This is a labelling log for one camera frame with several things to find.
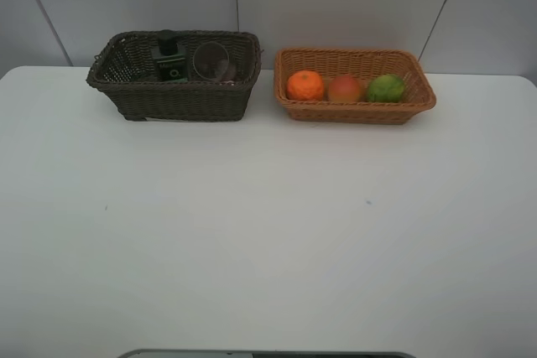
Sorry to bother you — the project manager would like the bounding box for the orange mandarin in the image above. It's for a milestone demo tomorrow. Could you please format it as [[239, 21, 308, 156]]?
[[286, 70, 325, 101]]

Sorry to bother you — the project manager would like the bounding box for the red yellow peach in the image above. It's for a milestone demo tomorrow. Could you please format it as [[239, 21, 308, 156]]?
[[327, 75, 364, 103]]

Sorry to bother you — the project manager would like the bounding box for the translucent purple plastic cup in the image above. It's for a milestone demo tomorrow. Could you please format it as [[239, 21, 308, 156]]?
[[192, 41, 237, 82]]

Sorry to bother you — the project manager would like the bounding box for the black green cleanser bottle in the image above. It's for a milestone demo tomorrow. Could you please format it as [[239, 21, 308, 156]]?
[[152, 30, 188, 82]]

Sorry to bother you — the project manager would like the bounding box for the green lime fruit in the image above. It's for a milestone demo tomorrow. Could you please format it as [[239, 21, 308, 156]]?
[[367, 74, 405, 103]]

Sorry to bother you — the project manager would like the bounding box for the dark brown wicker basket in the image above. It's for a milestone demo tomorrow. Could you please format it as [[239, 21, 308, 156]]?
[[86, 30, 261, 122]]

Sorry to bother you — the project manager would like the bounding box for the light orange wicker basket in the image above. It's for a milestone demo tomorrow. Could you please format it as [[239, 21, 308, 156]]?
[[274, 48, 436, 125]]

